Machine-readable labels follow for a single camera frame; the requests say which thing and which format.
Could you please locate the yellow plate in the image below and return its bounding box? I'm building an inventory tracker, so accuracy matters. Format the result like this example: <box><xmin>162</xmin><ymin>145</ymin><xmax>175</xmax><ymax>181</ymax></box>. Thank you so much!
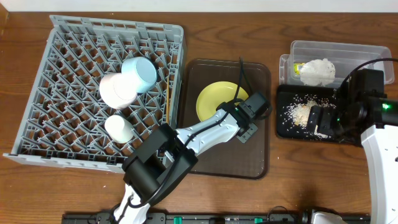
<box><xmin>196</xmin><ymin>81</ymin><xmax>237</xmax><ymax>121</ymax></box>

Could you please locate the white paper napkin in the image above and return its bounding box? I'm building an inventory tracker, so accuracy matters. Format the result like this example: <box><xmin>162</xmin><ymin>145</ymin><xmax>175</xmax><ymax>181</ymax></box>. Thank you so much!
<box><xmin>300</xmin><ymin>58</ymin><xmax>336</xmax><ymax>86</ymax></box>

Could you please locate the wooden chopstick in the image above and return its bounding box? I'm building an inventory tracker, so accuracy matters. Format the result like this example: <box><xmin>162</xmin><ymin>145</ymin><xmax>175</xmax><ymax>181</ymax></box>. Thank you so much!
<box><xmin>165</xmin><ymin>76</ymin><xmax>170</xmax><ymax>124</ymax></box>

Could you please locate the light blue bowl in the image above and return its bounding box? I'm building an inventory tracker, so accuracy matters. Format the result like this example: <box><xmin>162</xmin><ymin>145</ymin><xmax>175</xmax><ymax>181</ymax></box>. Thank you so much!
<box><xmin>121</xmin><ymin>57</ymin><xmax>157</xmax><ymax>93</ymax></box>

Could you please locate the white cup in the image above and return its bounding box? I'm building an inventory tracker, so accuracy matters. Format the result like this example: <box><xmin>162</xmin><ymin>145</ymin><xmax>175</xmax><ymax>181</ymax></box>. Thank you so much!
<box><xmin>104</xmin><ymin>115</ymin><xmax>134</xmax><ymax>144</ymax></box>

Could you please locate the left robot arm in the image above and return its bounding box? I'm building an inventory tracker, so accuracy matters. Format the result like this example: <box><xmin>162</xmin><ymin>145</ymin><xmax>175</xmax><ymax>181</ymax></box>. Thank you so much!
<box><xmin>113</xmin><ymin>101</ymin><xmax>267</xmax><ymax>223</ymax></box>

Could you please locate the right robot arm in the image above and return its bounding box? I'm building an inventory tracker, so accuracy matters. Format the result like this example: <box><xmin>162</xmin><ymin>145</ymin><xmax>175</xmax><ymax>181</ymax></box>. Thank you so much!
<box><xmin>307</xmin><ymin>96</ymin><xmax>397</xmax><ymax>223</ymax></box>

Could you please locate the spilled rice food waste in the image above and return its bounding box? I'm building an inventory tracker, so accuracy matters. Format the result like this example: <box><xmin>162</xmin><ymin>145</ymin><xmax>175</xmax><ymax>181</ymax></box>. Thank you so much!
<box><xmin>280</xmin><ymin>94</ymin><xmax>335</xmax><ymax>140</ymax></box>

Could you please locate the black waste tray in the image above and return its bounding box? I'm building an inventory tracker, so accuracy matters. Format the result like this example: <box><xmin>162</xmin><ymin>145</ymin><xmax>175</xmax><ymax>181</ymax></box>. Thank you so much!
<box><xmin>276</xmin><ymin>85</ymin><xmax>361</xmax><ymax>145</ymax></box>

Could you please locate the brown serving tray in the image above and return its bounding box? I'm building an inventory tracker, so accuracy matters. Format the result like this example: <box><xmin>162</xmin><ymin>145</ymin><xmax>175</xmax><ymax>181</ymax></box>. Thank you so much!
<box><xmin>177</xmin><ymin>59</ymin><xmax>271</xmax><ymax>180</ymax></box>

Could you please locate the clear plastic bin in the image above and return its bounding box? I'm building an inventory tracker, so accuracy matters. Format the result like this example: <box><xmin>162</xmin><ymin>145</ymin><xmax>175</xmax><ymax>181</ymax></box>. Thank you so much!
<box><xmin>279</xmin><ymin>40</ymin><xmax>392</xmax><ymax>88</ymax></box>

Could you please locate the grey plastic dish rack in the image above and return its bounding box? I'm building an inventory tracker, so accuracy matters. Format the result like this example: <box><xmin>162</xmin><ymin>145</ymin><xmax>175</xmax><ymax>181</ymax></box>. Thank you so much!
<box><xmin>6</xmin><ymin>15</ymin><xmax>186</xmax><ymax>173</ymax></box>

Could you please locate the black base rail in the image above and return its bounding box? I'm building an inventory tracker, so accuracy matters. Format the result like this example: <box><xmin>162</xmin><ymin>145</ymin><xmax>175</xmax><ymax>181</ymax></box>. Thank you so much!
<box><xmin>61</xmin><ymin>207</ymin><xmax>371</xmax><ymax>224</ymax></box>

